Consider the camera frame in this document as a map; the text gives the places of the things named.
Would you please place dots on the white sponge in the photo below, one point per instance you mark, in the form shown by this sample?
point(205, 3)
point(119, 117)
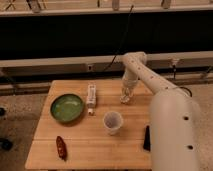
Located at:
point(125, 99)

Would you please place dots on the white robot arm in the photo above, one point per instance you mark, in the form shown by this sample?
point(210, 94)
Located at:
point(172, 115)

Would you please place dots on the black chair wheel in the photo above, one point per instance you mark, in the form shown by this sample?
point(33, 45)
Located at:
point(6, 144)

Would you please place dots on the green ceramic plate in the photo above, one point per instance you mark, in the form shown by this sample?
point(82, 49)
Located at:
point(67, 108)

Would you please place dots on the wooden folding table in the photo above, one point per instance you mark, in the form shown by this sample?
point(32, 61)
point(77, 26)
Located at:
point(88, 144)

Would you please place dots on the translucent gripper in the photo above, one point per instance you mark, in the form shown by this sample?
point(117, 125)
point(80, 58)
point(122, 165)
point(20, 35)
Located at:
point(127, 91)

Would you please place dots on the black phone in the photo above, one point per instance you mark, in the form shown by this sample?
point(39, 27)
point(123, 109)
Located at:
point(146, 144)

